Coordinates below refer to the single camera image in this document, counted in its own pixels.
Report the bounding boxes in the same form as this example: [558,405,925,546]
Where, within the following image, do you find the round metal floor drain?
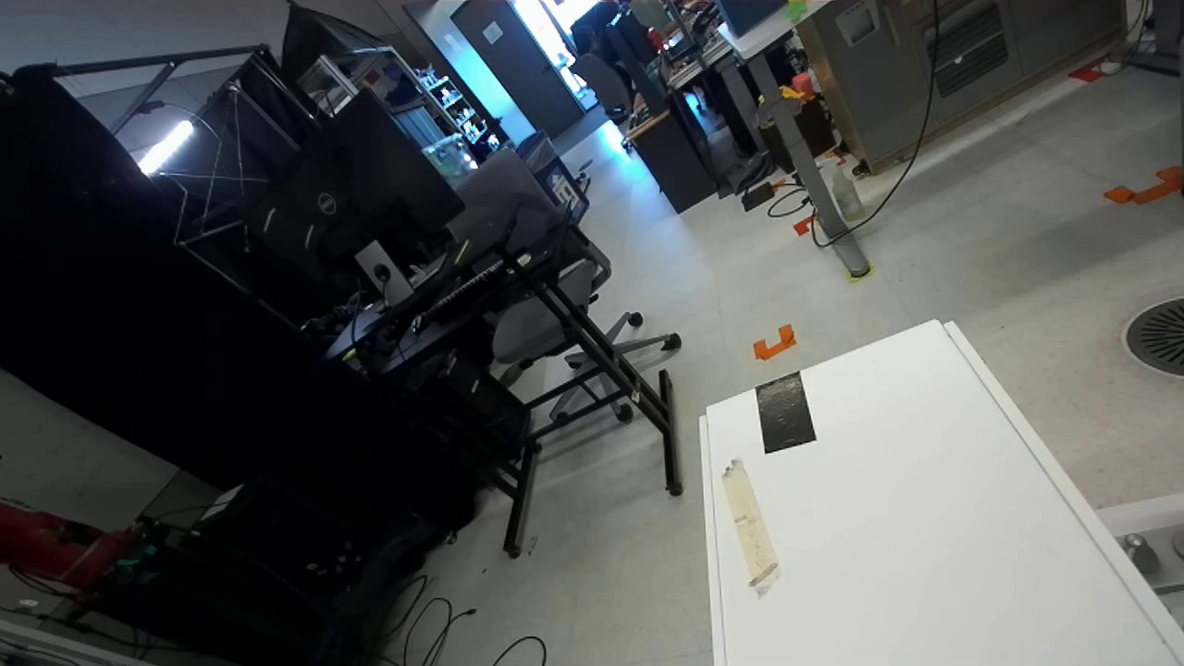
[1122,296,1184,381]

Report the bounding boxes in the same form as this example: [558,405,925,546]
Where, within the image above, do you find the white cabinet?
[694,314,1184,666]

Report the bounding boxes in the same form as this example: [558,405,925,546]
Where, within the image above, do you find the grey office chair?
[474,224,684,428]

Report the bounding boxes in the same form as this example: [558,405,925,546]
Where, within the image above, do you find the small white desk device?
[350,235,418,307]

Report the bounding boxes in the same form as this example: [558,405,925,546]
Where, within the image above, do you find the black hanging cable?
[806,0,947,252]

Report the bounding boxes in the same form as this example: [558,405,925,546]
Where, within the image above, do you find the grey standing desk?
[712,0,874,281]

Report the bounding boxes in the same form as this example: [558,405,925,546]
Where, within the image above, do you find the grey metal cabinet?
[795,0,1132,175]

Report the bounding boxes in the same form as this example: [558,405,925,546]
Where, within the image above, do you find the black patch on cabinet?
[749,365,820,460]

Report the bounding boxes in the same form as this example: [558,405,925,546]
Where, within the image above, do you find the black drawer pedestal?
[626,106,722,213]

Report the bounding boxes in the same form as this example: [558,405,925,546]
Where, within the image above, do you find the black floor cables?
[384,569,555,666]

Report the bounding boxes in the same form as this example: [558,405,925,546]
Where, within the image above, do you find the red object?
[0,500,129,590]

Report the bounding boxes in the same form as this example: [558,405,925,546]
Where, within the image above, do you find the white light strip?
[132,114,201,182]

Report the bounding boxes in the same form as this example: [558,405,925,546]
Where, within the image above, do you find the black Dell monitor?
[262,85,470,275]

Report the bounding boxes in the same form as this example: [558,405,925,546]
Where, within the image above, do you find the orange floor tape corner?
[749,320,801,365]

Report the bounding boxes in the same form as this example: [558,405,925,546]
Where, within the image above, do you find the grey toy faucet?
[1118,530,1184,584]

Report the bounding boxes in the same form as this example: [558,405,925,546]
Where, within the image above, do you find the white toy kitchen top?
[1094,490,1184,634]

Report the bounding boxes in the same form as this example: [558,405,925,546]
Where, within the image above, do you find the beige paper label strip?
[716,455,783,598]

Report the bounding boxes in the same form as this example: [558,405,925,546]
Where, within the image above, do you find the dark door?
[447,0,593,143]

